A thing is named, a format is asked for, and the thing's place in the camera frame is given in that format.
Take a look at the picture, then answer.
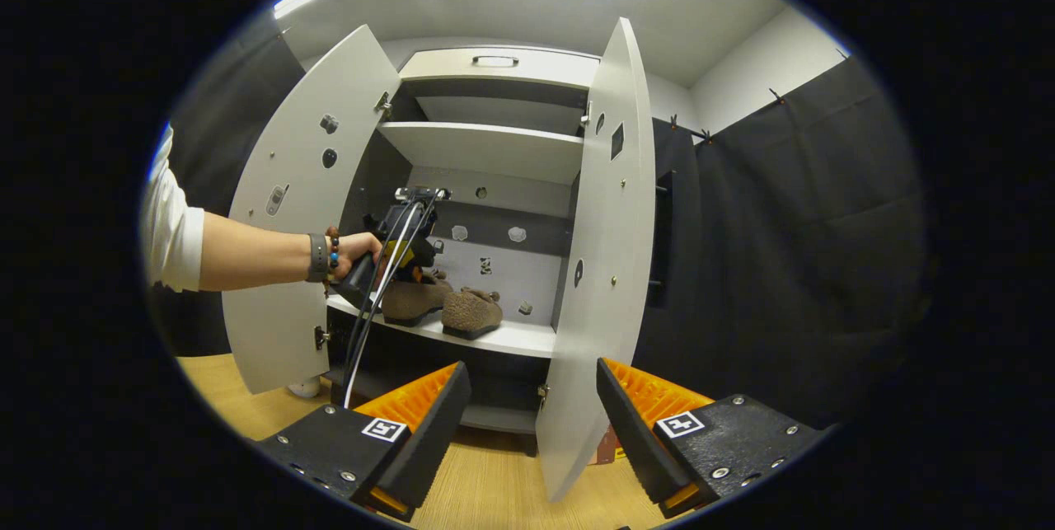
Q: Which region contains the black backdrop cloth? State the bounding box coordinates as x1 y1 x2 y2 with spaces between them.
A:
148 31 932 432

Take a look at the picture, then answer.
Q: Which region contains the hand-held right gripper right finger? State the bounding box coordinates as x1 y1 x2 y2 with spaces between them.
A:
596 357 825 518

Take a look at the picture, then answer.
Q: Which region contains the white cabinet shelf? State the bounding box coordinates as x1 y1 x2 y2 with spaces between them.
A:
327 291 557 359
377 121 586 185

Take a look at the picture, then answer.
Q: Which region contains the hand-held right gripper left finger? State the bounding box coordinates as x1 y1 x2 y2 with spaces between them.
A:
251 361 472 523

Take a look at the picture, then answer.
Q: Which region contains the white shoe cabinet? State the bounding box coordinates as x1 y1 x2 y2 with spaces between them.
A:
326 46 603 436

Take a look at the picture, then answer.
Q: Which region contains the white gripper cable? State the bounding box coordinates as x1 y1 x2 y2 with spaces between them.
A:
342 199 423 409

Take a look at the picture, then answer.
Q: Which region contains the grey wristband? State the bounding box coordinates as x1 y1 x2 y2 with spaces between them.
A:
307 233 331 282

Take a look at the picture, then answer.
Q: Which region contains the brown fuzzy shoe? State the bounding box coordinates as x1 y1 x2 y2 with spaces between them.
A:
381 266 454 327
441 287 504 341

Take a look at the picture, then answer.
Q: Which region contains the white cabinet drawer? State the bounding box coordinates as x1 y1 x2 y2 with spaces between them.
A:
398 48 601 90

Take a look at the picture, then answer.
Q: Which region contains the white shoe cabinet door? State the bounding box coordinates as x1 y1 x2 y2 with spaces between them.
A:
223 25 402 395
536 16 658 504

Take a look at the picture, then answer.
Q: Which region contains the white orange box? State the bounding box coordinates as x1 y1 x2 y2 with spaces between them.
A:
592 423 625 466

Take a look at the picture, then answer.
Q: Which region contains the beaded bracelet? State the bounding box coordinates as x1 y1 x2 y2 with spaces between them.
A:
324 225 340 296

